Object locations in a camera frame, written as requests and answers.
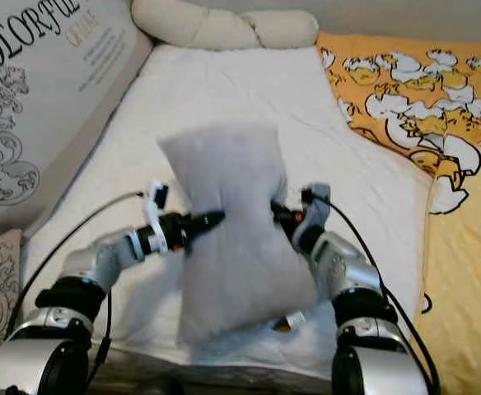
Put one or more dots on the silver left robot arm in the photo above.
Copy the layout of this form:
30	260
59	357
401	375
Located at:
100	263

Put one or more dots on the beige printed headboard cushion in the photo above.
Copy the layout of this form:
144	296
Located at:
51	90

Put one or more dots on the white quilted mattress pad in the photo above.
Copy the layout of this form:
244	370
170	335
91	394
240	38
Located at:
240	90

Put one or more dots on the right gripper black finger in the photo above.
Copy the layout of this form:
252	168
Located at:
276	211

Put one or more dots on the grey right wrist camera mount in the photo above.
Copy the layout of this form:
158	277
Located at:
316	212

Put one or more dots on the yellow cartoon egg blanket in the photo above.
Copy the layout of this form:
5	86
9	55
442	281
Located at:
463	263

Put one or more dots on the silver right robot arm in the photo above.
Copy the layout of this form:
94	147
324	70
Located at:
356	276

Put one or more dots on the grey plush pillow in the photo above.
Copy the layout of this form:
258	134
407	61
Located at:
240	247

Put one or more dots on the cream bolster pillow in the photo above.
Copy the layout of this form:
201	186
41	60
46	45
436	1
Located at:
207	26

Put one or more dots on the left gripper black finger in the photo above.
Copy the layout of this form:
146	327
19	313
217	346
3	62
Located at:
206	220

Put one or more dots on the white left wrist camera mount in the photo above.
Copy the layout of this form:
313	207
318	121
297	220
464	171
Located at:
156	214

